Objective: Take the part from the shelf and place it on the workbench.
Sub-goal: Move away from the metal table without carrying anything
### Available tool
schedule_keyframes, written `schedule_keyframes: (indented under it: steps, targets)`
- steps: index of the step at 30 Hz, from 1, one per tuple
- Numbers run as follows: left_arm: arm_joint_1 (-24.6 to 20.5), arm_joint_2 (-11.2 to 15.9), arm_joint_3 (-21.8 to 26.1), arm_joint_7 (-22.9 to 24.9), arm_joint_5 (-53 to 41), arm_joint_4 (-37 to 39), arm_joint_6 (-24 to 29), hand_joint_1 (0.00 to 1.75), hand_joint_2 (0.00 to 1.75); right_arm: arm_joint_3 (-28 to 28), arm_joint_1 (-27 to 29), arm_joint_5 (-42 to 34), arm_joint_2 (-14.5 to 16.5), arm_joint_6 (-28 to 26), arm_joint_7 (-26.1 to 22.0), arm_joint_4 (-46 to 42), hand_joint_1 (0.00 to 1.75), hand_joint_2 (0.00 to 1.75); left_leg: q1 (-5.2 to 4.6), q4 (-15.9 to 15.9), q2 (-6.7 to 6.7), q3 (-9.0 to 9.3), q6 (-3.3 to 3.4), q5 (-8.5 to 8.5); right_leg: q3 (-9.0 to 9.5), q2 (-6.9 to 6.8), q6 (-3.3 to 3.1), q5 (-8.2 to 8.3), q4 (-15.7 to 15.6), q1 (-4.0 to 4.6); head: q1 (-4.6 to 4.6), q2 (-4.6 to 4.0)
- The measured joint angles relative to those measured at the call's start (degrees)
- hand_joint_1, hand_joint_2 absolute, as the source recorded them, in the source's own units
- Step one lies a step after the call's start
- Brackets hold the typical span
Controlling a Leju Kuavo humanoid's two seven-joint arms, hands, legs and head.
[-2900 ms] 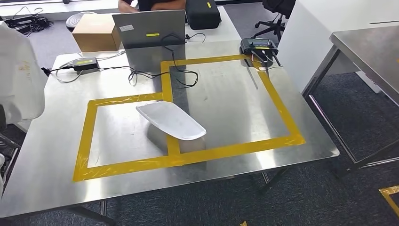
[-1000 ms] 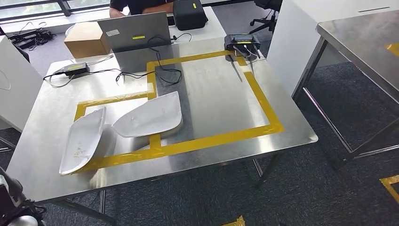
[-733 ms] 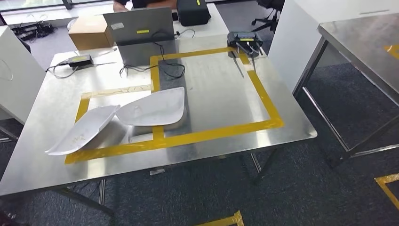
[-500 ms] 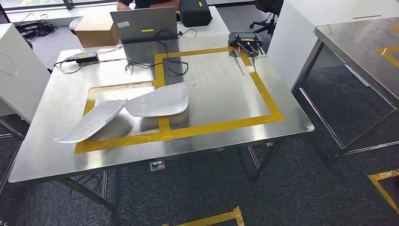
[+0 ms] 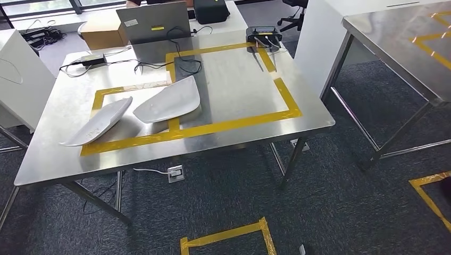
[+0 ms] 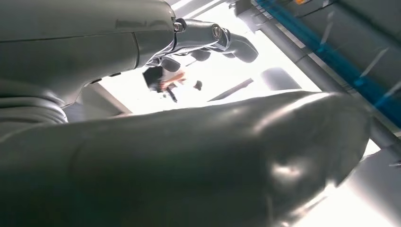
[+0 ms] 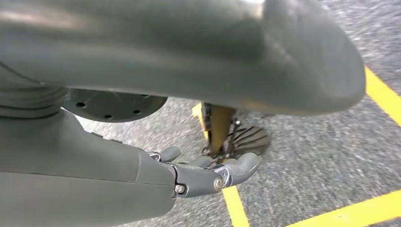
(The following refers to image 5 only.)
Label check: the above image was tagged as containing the black box device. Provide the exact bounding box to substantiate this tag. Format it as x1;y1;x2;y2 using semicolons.
193;0;230;26

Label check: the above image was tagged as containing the white partition panel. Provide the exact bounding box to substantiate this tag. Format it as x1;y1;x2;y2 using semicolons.
294;0;451;98
0;29;56;133

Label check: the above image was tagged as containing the stainless steel workbench table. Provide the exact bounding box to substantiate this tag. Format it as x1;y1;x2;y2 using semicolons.
320;2;451;173
0;30;336;230

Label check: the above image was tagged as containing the black router with antennas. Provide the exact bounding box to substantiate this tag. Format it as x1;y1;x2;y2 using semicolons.
246;25;283;53

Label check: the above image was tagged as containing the black cable bundle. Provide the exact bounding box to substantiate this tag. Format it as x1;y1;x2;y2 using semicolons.
21;19;67;50

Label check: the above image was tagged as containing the black floor cable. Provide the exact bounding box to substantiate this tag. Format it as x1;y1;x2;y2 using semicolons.
81;172;122;215

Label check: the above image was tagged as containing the silver laptop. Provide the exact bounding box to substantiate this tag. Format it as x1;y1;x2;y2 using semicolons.
116;1;193;46

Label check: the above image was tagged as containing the black power adapter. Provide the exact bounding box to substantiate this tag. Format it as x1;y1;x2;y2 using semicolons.
81;53;106;67

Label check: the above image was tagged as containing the silver floor socket box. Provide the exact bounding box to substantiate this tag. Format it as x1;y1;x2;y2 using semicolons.
166;165;185;184
290;139;311;152

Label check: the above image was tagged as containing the black power cable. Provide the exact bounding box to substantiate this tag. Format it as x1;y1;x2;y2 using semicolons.
59;25;214;77

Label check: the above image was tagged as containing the brown cardboard box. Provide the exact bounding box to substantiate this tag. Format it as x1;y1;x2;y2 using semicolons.
80;14;129;50

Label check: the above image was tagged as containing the black office chair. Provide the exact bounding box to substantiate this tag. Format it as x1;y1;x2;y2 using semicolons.
277;0;309;33

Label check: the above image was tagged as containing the white plastic shell part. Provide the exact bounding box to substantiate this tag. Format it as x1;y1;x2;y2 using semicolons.
133;75;201;124
60;97;134;148

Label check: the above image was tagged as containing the white socket cable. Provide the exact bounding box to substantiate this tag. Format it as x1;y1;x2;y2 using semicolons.
133;167;169;175

